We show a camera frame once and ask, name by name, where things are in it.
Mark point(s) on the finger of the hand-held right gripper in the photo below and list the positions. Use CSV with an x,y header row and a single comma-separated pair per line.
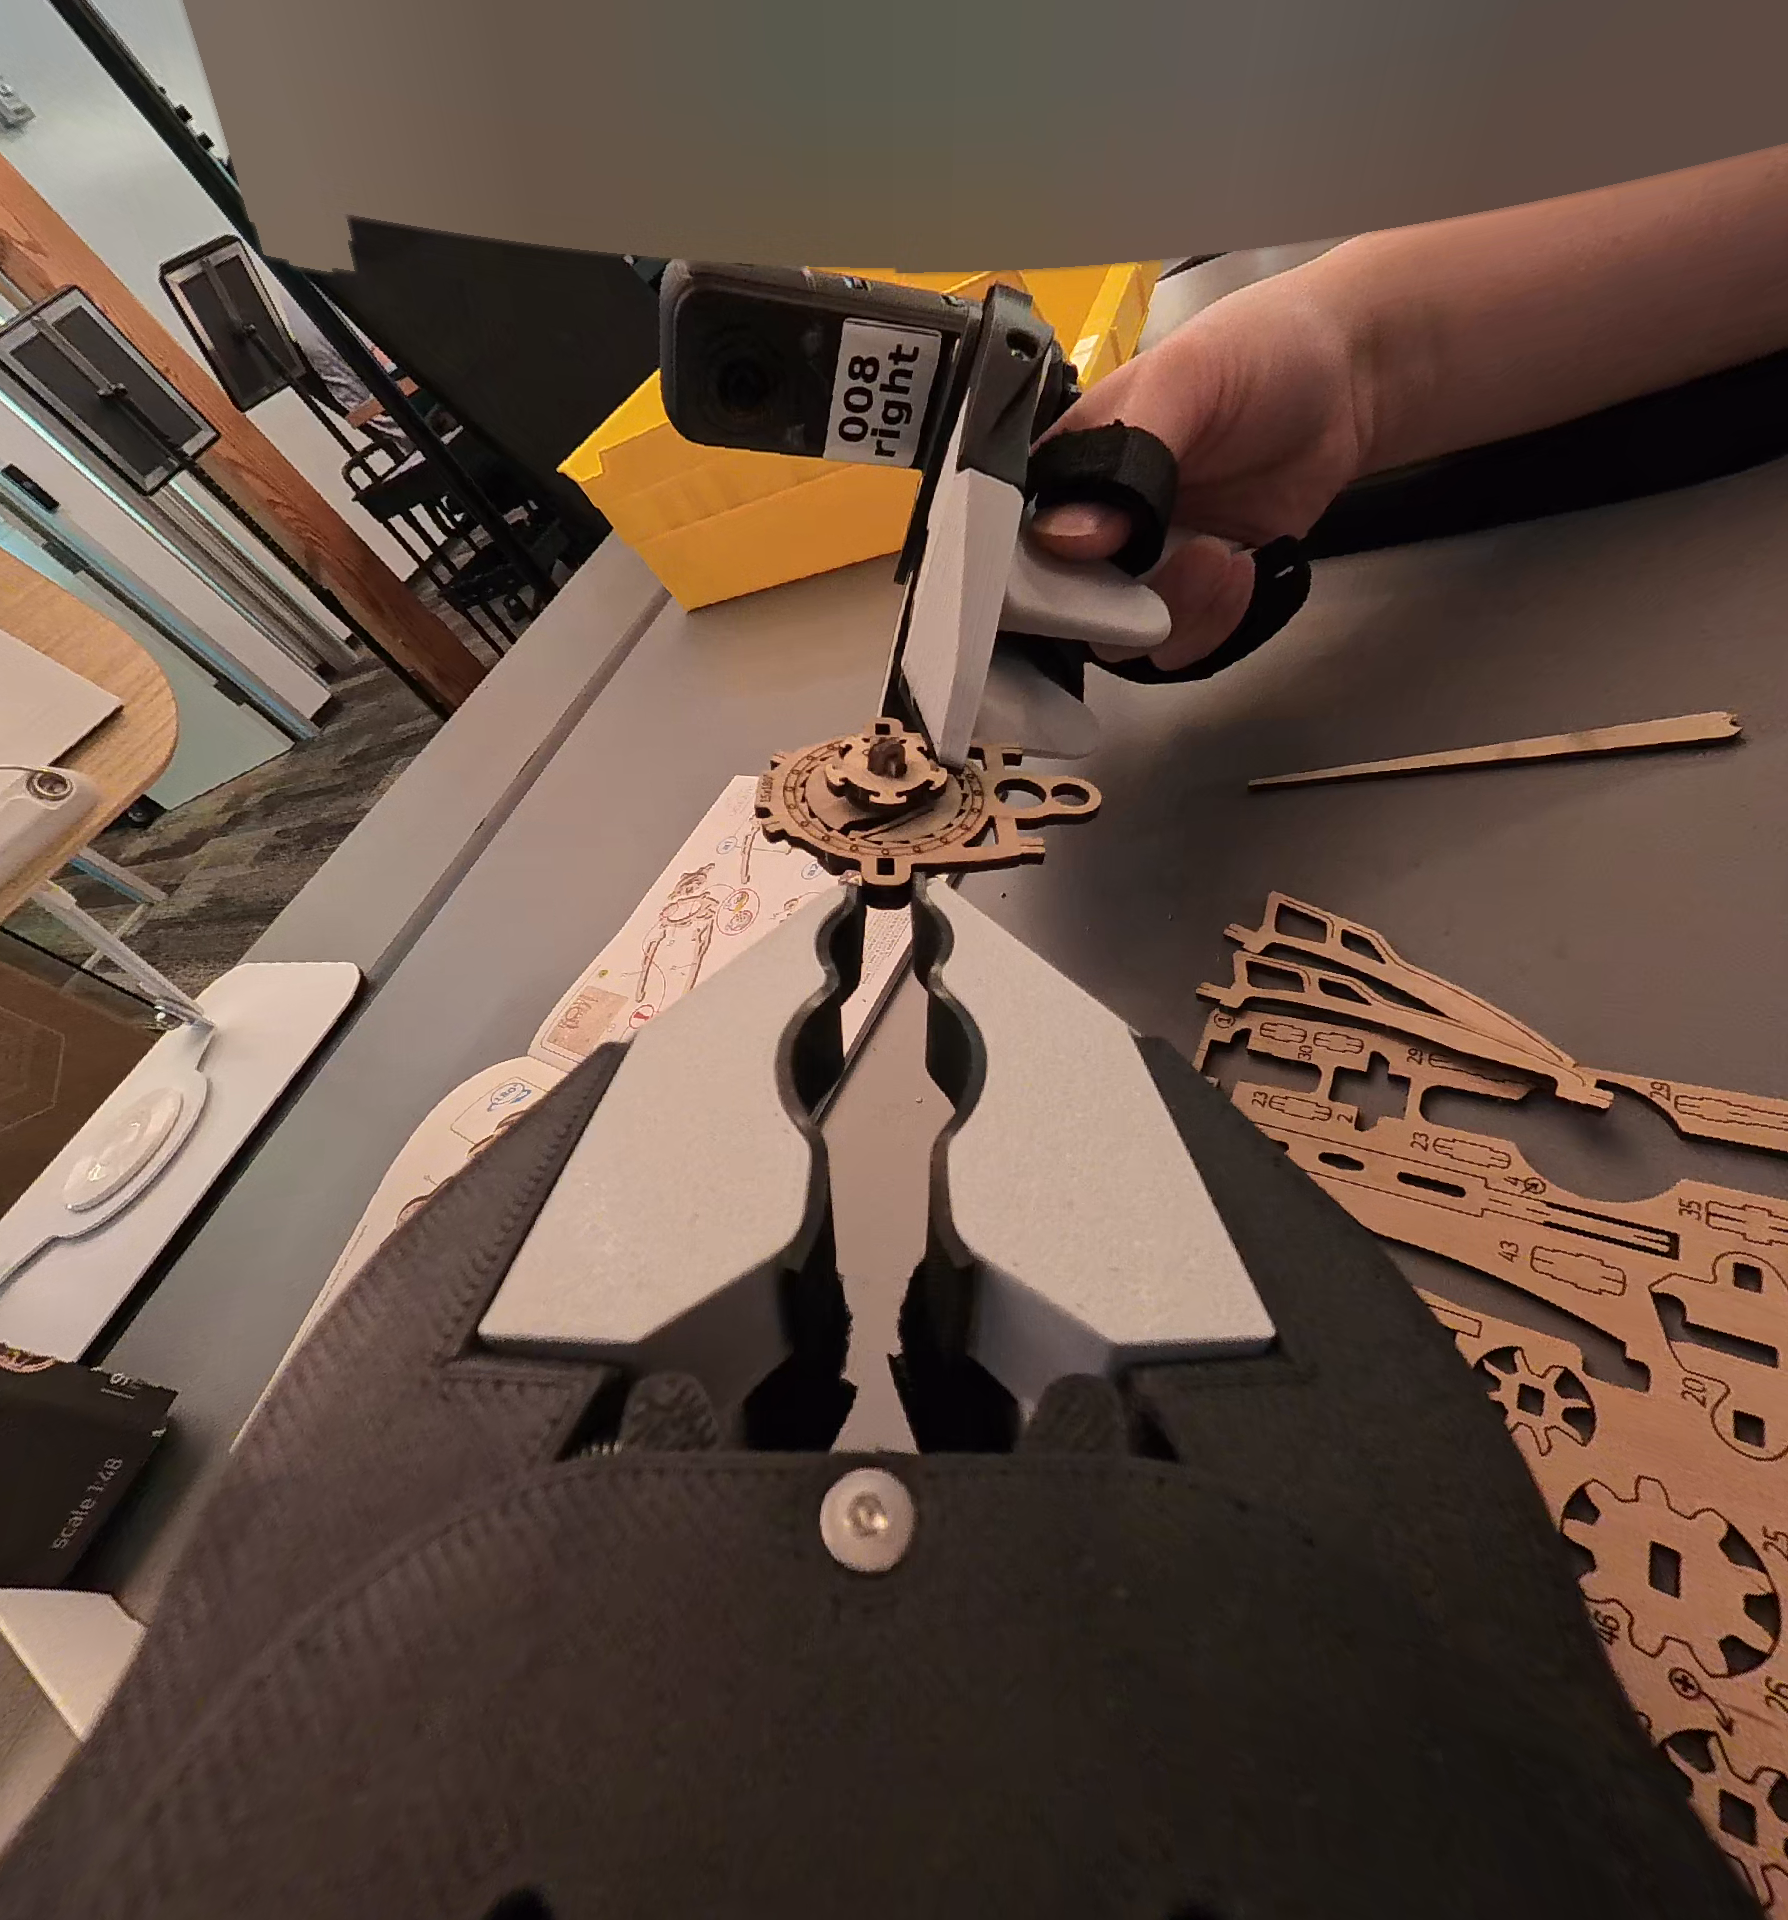
x,y
970,602
1050,719

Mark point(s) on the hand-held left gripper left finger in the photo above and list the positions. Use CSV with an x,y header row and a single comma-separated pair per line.
x,y
653,1202

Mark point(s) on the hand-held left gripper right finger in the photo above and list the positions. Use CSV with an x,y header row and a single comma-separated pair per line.
x,y
1105,1202

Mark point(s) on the round wooden model assembly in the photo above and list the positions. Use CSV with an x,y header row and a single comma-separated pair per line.
x,y
833,809

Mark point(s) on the person's right forearm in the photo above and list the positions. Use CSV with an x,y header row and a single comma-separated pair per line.
x,y
1584,287

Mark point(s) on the laser-cut wooden parts sheet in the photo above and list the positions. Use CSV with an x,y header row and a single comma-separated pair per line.
x,y
1494,1142

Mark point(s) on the dark model kit box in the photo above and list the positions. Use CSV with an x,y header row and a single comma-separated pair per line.
x,y
41,1470

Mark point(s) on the person's right hand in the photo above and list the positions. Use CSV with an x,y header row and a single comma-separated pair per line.
x,y
1240,420

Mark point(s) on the yellow plastic bin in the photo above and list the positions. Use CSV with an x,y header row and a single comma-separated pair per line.
x,y
743,510
1105,308

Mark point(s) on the paper instruction booklet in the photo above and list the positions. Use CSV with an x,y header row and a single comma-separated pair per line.
x,y
684,961

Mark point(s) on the white flat stand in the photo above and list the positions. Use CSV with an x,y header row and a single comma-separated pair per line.
x,y
266,1034

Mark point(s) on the thin wooden stick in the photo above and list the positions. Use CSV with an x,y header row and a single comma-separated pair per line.
x,y
1509,751

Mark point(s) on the black chair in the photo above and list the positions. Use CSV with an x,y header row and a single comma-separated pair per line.
x,y
443,526

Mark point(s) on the round wooden table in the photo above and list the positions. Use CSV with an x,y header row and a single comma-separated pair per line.
x,y
129,736

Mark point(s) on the white paper sheet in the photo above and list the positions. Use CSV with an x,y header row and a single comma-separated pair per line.
x,y
24,705

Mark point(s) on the wooden wall panel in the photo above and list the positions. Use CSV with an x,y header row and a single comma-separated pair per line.
x,y
338,526

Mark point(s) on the black wall frame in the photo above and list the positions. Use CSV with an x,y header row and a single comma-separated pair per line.
x,y
235,322
100,391

